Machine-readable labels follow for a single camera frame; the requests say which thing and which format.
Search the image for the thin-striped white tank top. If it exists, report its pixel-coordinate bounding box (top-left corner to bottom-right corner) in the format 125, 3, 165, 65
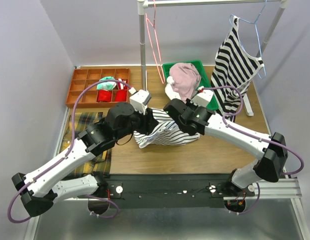
133, 108, 201, 149

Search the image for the green plastic bin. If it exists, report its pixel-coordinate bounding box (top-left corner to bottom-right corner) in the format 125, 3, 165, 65
162, 59, 219, 111

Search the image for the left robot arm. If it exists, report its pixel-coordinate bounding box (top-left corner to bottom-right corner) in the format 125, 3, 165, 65
12, 102, 159, 218

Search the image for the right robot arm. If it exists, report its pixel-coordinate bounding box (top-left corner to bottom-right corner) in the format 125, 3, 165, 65
163, 98, 288, 196

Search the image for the wide-striped hanging tank top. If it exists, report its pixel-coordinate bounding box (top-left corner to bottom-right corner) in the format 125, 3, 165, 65
211, 15, 265, 122

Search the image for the blue hanger holding top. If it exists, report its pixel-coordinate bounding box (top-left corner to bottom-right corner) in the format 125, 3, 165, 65
229, 0, 268, 80

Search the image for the red cloth right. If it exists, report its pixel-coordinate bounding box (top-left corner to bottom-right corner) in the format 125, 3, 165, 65
114, 89, 128, 102

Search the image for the red cloth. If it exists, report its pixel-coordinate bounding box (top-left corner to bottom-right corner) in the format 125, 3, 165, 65
97, 89, 112, 103
114, 89, 128, 102

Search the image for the white garment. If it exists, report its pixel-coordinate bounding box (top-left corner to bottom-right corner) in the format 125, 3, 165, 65
164, 76, 181, 100

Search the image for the red white sock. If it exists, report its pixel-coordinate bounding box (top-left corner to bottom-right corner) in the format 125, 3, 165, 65
116, 78, 127, 90

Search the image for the red cloth left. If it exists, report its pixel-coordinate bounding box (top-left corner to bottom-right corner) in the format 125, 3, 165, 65
97, 89, 112, 103

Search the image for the green white sock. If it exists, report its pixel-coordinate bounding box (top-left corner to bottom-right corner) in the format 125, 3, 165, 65
96, 76, 117, 91

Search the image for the yellow plaid shirt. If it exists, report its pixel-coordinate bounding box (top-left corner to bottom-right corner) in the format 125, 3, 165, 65
59, 112, 112, 180

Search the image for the pink garment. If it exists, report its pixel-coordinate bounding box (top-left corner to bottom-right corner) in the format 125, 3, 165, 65
167, 62, 202, 101

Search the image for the orange compartment tray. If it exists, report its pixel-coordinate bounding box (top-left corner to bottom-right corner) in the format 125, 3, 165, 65
65, 68, 131, 109

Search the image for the white metal clothes rack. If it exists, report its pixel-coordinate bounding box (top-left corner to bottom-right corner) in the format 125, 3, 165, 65
137, 0, 291, 117

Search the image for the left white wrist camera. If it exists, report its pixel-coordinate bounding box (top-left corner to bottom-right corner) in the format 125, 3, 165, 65
128, 87, 152, 115

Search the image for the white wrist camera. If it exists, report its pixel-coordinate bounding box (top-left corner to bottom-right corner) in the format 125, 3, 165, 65
128, 87, 152, 115
190, 86, 214, 107

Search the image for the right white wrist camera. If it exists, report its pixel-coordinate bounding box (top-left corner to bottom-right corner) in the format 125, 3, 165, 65
190, 86, 214, 107

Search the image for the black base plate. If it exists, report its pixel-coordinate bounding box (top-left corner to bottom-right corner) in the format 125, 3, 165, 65
93, 173, 255, 209

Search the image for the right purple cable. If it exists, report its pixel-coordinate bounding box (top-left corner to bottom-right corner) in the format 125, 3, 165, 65
199, 85, 305, 216

